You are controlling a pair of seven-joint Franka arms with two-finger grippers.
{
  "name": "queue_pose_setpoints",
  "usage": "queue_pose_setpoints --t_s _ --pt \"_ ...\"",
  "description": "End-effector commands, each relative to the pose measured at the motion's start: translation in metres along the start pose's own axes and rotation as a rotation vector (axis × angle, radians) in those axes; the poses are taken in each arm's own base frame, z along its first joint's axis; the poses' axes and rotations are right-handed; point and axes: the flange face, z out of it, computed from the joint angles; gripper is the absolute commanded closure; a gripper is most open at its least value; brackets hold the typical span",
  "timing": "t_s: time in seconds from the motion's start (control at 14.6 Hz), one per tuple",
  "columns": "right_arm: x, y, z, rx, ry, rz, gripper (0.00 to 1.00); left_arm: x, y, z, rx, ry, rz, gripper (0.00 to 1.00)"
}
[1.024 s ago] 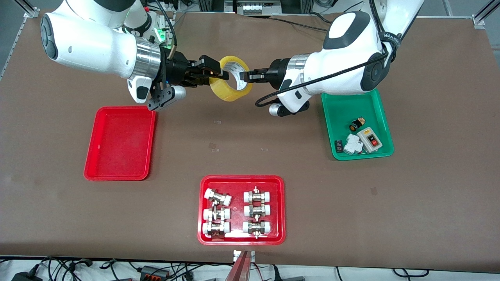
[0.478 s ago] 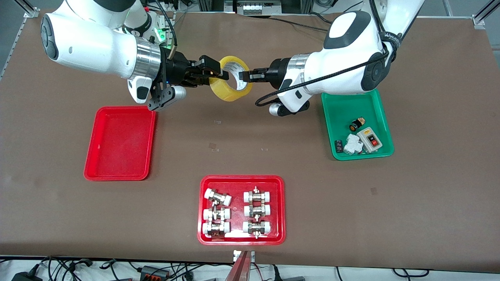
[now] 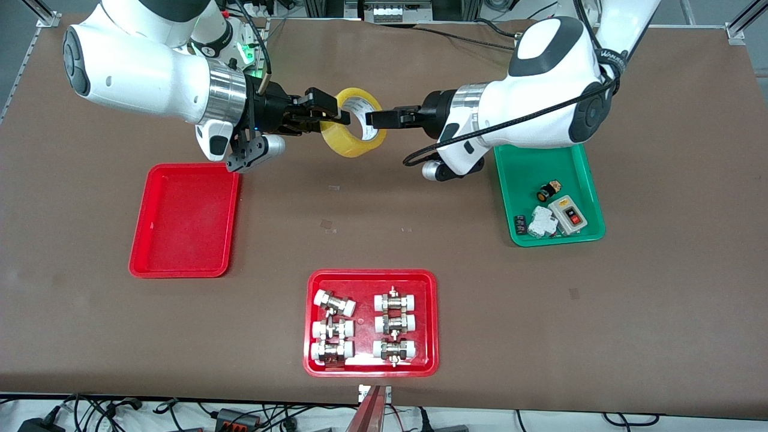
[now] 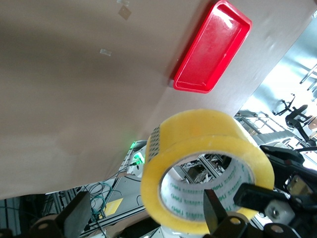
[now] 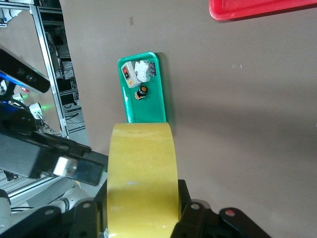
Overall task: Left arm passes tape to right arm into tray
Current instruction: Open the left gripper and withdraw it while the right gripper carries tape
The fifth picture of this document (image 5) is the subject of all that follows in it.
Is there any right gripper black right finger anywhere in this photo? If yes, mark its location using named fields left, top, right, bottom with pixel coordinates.
left=170, top=179, right=273, bottom=238

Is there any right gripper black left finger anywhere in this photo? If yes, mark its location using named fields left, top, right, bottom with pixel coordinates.
left=14, top=184, right=109, bottom=238

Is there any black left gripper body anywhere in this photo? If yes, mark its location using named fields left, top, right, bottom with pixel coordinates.
left=0, top=100, right=61, bottom=179

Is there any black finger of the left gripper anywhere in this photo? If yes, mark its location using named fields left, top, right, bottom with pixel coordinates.
left=32, top=131, right=109, bottom=163
left=51, top=155, right=105, bottom=187

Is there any yellow tape roll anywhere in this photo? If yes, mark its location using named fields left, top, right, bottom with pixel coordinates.
left=106, top=122, right=179, bottom=238

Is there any green plastic tray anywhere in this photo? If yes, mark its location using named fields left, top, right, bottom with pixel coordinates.
left=117, top=51, right=166, bottom=124

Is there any red tray with fittings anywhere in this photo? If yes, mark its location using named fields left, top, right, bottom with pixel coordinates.
left=209, top=0, right=317, bottom=22

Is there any black yellow push button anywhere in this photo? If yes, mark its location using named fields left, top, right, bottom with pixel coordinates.
left=134, top=85, right=149, bottom=101

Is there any white circuit breaker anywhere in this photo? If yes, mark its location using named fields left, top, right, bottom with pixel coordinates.
left=134, top=59, right=152, bottom=83

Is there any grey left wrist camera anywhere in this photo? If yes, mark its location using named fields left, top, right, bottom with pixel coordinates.
left=0, top=48, right=51, bottom=94

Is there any aluminium frame post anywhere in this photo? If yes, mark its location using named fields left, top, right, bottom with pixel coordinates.
left=29, top=0, right=70, bottom=139

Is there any grey switch box red button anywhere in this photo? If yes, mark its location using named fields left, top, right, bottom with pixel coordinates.
left=120, top=61, right=139, bottom=89

